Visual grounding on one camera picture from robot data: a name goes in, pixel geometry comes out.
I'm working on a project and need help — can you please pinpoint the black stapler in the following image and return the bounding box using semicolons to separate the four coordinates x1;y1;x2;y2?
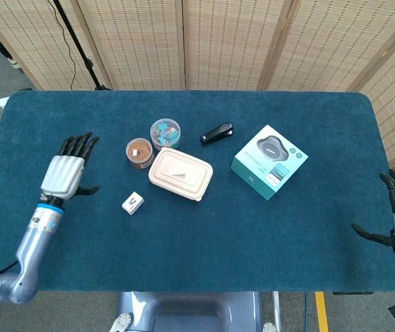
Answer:
199;122;235;147

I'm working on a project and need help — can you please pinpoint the metal table leg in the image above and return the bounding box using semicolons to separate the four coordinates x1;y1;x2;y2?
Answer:
271;291;283;332

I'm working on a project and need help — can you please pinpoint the teal product carton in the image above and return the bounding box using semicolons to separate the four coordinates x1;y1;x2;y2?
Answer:
230;124;309;201

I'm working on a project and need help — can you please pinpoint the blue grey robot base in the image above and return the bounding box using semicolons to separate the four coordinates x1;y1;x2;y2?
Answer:
109;291;277;332

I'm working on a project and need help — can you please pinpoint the small white clip box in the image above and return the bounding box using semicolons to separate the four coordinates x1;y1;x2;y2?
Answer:
121;191;146;216

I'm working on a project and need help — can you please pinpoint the clear jar of rubber bands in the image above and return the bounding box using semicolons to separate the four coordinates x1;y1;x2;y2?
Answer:
125;137;155;171

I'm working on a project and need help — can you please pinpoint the blue table cloth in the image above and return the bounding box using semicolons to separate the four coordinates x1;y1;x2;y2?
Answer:
0;90;395;294

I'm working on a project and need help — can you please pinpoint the cream lidded food container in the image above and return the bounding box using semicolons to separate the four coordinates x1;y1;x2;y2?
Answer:
147;147;214;203

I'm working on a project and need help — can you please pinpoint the thin black hanging cable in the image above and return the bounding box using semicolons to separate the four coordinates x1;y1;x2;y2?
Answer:
46;0;77;91

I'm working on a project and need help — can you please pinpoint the clear jar of binder clips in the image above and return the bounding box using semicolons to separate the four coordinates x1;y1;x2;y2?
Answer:
149;119;181;151

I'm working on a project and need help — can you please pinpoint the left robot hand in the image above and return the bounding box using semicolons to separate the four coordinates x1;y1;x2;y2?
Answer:
40;131;100;205

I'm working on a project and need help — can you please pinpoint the black tripod stand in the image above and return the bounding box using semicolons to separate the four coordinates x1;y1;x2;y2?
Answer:
52;0;112;91

